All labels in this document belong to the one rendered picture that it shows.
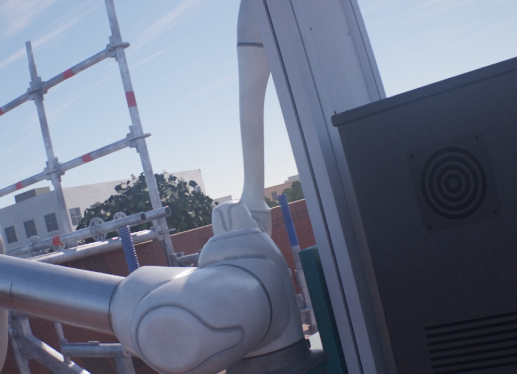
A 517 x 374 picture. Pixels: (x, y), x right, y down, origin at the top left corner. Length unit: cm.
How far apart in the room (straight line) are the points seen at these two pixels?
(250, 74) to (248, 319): 80
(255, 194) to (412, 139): 88
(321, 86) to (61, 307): 60
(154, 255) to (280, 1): 255
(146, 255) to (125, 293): 255
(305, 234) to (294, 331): 369
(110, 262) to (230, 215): 180
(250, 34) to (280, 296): 74
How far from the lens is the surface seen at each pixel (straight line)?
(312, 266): 126
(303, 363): 124
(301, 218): 490
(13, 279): 123
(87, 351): 250
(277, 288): 118
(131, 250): 223
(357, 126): 106
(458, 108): 99
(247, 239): 120
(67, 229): 409
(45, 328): 312
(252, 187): 184
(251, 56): 169
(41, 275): 120
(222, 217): 170
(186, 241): 387
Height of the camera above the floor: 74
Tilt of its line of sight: 3 degrees up
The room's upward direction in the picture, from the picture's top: 15 degrees counter-clockwise
